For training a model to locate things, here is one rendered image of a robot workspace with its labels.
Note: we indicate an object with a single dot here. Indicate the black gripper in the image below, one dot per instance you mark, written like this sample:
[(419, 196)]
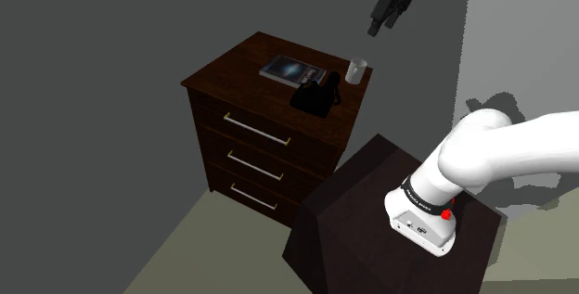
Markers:
[(391, 3)]

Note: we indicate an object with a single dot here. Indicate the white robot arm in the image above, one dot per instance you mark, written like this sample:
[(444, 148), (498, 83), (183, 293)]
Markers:
[(497, 148)]

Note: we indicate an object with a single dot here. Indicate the white mug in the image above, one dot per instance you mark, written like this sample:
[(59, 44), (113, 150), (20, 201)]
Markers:
[(355, 71)]

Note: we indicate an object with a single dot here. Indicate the black lumpy object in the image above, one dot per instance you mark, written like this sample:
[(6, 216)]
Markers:
[(314, 98)]

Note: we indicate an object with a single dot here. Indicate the book with galaxy cover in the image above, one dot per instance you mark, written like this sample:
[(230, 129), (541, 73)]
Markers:
[(289, 69)]

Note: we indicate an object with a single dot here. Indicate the dark wood chest of drawers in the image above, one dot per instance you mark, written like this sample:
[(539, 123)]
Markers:
[(253, 103)]

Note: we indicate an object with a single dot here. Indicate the dark robot stand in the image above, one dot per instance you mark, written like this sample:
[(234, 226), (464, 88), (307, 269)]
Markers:
[(362, 239)]

